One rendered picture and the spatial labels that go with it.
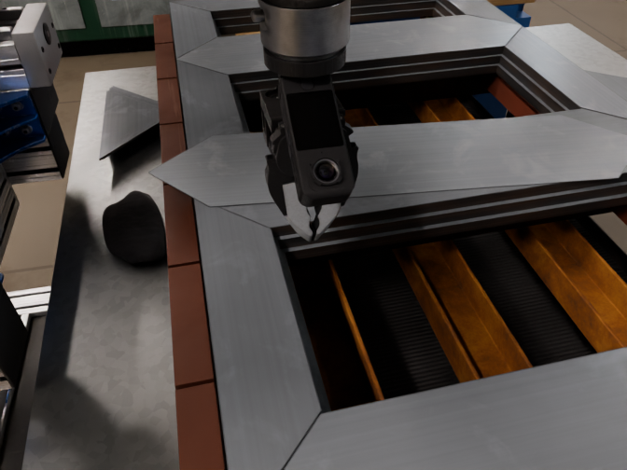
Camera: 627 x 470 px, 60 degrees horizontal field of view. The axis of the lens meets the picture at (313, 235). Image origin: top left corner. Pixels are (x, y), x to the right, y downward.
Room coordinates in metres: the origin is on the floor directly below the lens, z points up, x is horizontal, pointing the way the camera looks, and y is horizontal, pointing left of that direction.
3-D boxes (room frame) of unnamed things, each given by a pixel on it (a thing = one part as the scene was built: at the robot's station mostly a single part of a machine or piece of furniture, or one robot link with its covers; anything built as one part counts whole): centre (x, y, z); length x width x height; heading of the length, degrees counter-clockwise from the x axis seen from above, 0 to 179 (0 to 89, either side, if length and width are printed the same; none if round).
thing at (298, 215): (0.46, 0.02, 0.96); 0.06 x 0.03 x 0.09; 14
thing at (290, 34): (0.46, 0.01, 1.15); 0.08 x 0.08 x 0.05
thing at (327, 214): (0.47, -0.01, 0.96); 0.06 x 0.03 x 0.09; 14
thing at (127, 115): (1.10, 0.40, 0.70); 0.39 x 0.12 x 0.04; 14
